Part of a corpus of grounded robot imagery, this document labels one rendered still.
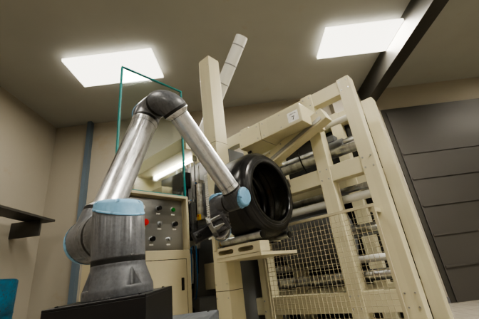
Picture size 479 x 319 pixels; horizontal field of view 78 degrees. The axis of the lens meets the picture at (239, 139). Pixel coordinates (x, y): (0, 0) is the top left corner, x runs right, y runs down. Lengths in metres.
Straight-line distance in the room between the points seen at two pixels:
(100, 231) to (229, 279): 1.26
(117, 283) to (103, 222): 0.17
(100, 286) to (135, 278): 0.09
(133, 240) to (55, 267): 4.86
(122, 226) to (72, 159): 5.26
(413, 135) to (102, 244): 5.63
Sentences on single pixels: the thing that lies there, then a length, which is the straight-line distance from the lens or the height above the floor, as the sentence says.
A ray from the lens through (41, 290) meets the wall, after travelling 5.85.
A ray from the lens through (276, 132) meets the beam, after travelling 2.24.
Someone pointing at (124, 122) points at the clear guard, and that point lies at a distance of 2.20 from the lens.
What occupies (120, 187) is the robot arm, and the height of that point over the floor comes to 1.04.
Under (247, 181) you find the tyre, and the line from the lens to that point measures 1.78.
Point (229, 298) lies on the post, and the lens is 2.08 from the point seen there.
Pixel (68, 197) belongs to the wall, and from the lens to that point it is 5.94.
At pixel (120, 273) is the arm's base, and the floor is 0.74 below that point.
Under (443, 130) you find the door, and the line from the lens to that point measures 6.38.
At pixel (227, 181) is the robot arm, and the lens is 1.35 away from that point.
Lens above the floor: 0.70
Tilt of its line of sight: 25 degrees up
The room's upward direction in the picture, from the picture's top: 7 degrees counter-clockwise
